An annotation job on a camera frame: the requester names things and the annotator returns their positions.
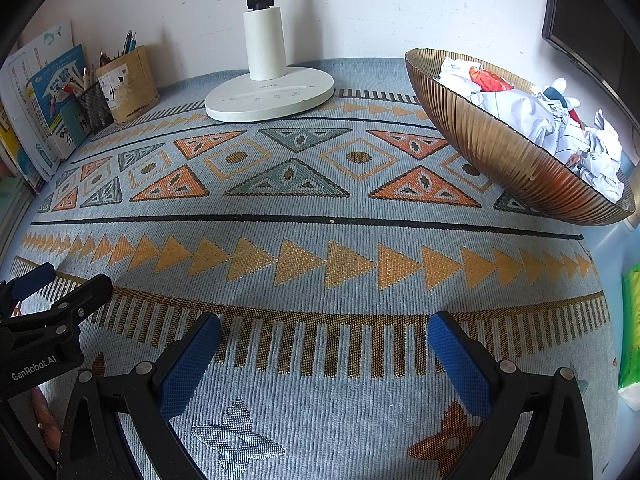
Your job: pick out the green box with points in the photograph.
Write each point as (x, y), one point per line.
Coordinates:
(10, 192)

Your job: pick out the ribbed golden brown bowl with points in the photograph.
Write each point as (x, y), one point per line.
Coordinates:
(500, 150)

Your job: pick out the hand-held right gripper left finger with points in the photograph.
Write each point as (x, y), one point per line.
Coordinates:
(187, 370)

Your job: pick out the pens in mesh holder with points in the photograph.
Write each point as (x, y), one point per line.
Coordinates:
(82, 80)

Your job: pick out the row of books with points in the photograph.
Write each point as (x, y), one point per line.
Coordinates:
(50, 100)

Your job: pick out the green packet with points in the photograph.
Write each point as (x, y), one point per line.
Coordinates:
(631, 330)

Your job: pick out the red snack packet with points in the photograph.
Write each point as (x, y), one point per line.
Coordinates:
(487, 80)

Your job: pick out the pens in tan holder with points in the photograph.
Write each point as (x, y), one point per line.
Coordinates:
(125, 47)

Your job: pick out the white desk lamp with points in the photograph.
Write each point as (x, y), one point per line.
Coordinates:
(270, 95)

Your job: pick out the person's left hand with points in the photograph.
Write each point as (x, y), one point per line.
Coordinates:
(44, 420)

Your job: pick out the patterned blue woven mat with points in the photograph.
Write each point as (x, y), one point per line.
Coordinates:
(320, 260)

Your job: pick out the black mesh pen holder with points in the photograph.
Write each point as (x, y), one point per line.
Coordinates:
(95, 107)

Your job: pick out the pile of paper balls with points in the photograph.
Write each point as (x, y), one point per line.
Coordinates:
(525, 110)

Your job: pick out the dark monitor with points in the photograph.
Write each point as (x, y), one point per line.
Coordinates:
(590, 15)

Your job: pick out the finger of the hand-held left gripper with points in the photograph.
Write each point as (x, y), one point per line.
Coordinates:
(30, 277)
(82, 297)

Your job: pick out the tan pen holder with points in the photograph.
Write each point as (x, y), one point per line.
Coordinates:
(130, 85)

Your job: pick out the white plush toy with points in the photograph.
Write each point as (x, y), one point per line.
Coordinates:
(552, 91)

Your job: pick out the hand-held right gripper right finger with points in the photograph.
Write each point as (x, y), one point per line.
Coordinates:
(460, 370)

